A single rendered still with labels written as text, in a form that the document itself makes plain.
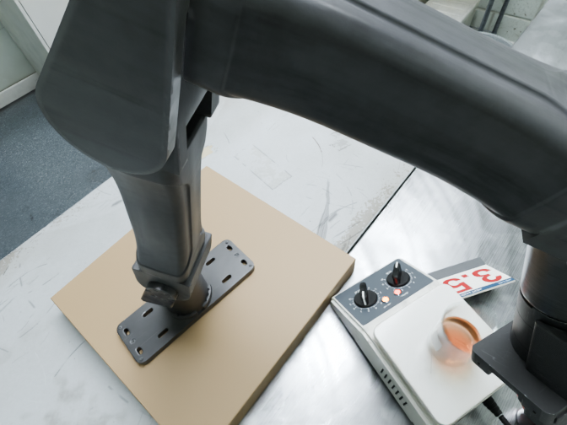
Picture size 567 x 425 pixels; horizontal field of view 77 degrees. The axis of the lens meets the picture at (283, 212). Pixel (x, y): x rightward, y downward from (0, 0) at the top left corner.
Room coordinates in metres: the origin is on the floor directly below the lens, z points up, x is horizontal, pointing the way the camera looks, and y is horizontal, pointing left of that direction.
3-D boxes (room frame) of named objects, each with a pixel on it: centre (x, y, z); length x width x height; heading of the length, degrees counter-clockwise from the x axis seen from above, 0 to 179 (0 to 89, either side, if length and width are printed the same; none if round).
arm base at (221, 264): (0.22, 0.15, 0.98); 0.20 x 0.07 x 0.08; 127
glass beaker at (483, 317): (0.09, -0.17, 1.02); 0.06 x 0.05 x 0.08; 118
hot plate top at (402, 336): (0.09, -0.16, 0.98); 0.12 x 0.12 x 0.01; 23
